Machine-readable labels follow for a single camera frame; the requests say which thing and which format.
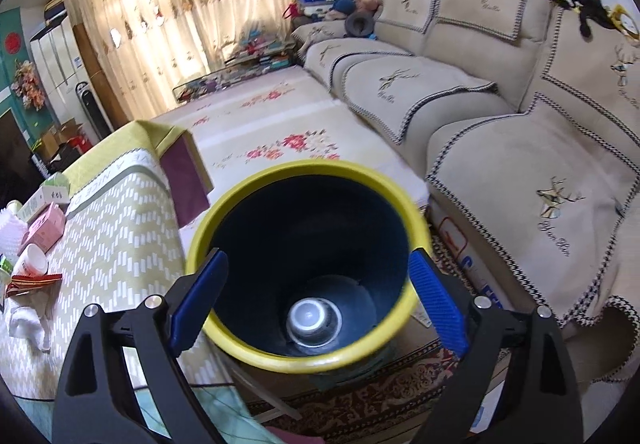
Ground white tissue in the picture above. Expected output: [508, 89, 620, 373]
[6, 290, 53, 353]

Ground white paper cup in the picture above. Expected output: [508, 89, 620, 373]
[12, 244, 49, 277]

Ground yellow rimmed black trash bin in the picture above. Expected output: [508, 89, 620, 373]
[186, 159, 432, 375]

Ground patterned red brown rug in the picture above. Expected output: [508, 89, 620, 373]
[245, 319, 458, 443]

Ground pink tissue box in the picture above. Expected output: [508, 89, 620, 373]
[21, 203, 66, 253]

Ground white plastic cup in bin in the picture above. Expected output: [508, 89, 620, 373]
[285, 298, 343, 349]

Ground black television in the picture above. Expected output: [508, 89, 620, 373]
[0, 110, 41, 208]

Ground black tower fan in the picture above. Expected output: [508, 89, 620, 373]
[75, 82, 113, 140]

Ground beige sectional sofa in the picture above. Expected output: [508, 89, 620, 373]
[294, 0, 639, 383]

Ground white refrigerator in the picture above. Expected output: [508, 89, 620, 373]
[30, 13, 101, 144]

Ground floral white floor mattress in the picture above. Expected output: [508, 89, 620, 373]
[152, 65, 431, 225]

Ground low shelf of books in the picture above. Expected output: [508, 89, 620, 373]
[172, 30, 295, 104]

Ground black mickey plush toy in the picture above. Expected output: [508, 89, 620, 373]
[551, 0, 616, 39]

